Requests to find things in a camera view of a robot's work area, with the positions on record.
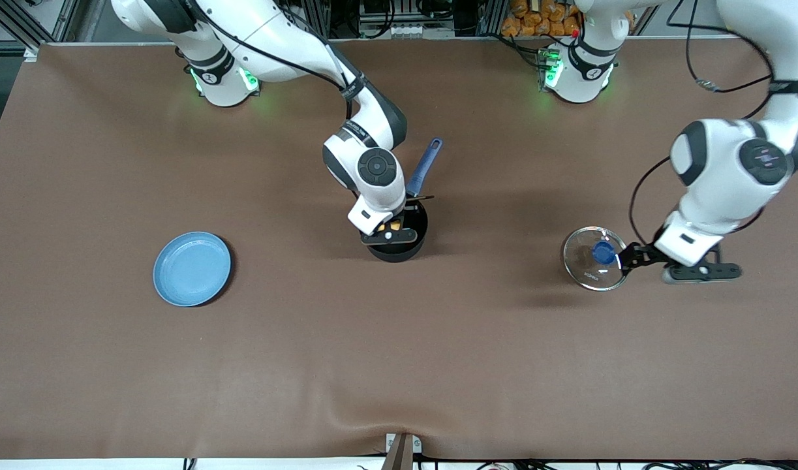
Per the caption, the pile of orange objects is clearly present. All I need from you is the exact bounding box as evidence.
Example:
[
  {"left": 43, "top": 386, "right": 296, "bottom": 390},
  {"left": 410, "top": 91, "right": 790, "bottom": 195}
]
[{"left": 501, "top": 0, "right": 582, "bottom": 38}]

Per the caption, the blue plate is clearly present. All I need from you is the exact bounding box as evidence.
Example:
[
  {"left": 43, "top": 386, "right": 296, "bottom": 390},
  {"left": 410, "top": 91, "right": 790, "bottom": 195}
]
[{"left": 153, "top": 231, "right": 233, "bottom": 308}]

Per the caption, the glass lid with blue knob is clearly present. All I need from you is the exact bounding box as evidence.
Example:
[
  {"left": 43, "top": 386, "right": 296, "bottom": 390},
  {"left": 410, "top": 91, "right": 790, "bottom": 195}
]
[{"left": 562, "top": 226, "right": 632, "bottom": 292}]

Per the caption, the aluminium frame profile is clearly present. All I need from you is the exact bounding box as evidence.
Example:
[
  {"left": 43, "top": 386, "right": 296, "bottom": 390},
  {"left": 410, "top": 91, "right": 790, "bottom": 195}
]
[{"left": 0, "top": 0, "right": 80, "bottom": 62}]

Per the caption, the brown table mat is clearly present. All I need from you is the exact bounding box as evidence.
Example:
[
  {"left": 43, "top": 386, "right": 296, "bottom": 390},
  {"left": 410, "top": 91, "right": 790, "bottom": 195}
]
[{"left": 0, "top": 36, "right": 798, "bottom": 461}]

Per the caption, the black pot with blue handle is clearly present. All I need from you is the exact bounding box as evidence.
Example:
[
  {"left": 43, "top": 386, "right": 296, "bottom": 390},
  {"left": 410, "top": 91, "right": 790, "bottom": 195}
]
[{"left": 360, "top": 137, "right": 444, "bottom": 264}]

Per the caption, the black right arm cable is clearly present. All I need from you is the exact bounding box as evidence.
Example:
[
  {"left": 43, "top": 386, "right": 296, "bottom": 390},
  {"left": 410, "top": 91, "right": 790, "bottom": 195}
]
[{"left": 177, "top": 0, "right": 373, "bottom": 141}]

